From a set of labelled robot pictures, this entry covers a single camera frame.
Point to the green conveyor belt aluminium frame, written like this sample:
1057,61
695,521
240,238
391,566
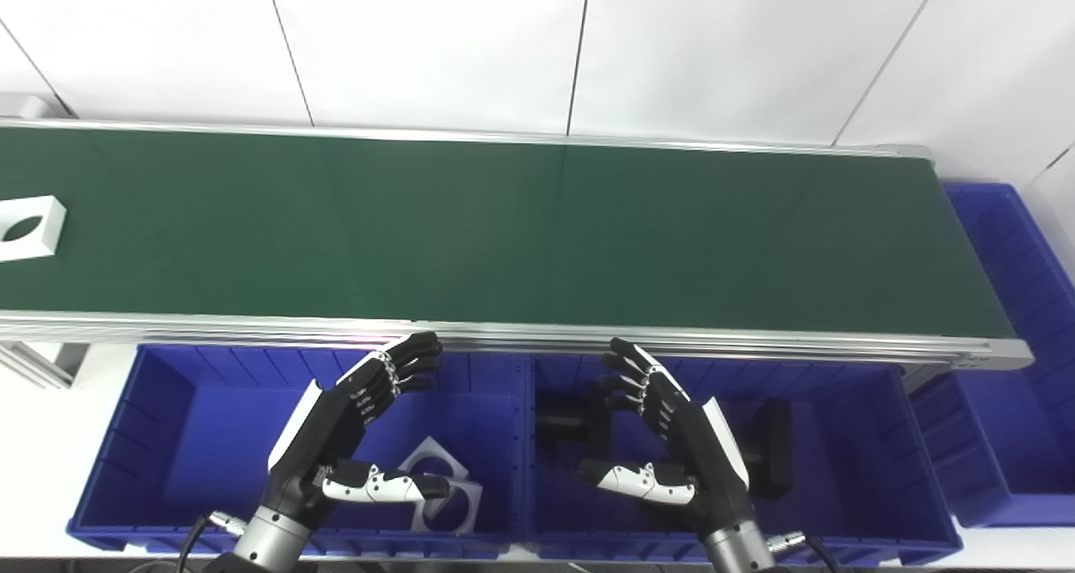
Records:
504,220

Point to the blue plastic bin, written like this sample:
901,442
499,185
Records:
848,464
210,438
1008,438

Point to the black block part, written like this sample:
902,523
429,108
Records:
563,422
773,447

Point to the left black silver robot arm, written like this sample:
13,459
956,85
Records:
269,544

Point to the aluminium conveyor leg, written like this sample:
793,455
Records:
38,365

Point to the right black silver robot arm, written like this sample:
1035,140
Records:
737,549

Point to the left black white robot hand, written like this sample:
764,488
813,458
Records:
327,422

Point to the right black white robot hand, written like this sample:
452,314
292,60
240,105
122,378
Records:
697,447

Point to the grey conveyor motor housing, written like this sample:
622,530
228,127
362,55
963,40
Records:
34,107

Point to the white square part round hole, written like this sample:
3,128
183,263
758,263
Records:
469,510
430,449
52,220

